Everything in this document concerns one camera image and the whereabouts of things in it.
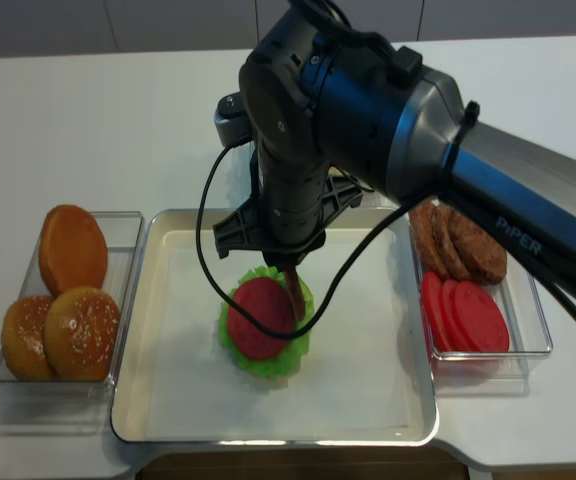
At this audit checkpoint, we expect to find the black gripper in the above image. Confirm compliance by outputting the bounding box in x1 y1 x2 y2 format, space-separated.
213 144 363 272

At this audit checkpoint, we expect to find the brown meat patty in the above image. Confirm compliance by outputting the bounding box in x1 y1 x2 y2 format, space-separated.
409 200 450 281
432 204 472 281
284 266 306 327
448 210 507 285

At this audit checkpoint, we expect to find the black blue robot arm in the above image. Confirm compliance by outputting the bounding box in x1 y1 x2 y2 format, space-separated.
213 1 576 321

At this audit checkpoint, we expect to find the green lettuce leaf on tray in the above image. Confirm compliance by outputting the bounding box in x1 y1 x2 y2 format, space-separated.
217 266 310 380

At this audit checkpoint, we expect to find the red tomato slice on tray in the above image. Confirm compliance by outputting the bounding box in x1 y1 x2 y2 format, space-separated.
226 278 297 362

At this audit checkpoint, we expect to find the white metal tray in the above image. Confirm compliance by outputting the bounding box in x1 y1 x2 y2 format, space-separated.
111 208 437 446

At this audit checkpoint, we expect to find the back red tomato slice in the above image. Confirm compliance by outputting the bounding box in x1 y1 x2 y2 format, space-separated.
421 272 452 352

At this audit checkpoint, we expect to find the middle red tomato slice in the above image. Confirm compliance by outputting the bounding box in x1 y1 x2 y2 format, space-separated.
440 279 472 352

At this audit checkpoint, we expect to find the plain bun bottom half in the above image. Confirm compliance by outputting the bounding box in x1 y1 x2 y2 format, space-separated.
38 204 108 298

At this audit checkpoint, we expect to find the right sesame bun top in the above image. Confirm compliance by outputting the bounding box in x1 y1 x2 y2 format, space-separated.
44 287 120 382

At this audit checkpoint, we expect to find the sesame bun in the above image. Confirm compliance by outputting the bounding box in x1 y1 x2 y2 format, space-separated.
0 295 56 381
44 287 120 382

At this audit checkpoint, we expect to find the front red tomato slice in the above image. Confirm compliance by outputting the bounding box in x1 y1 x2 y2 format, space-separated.
452 281 510 353

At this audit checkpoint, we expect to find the clear patty tomato container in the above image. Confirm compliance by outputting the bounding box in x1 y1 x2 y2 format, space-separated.
393 220 553 397

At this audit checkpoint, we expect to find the left sesame bun top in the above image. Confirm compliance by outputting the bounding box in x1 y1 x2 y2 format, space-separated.
0 295 56 381

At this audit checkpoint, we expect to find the clear bun container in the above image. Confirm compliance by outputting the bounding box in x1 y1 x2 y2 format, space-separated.
0 212 145 435

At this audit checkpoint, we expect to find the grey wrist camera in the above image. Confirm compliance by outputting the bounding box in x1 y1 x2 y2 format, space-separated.
214 92 253 147

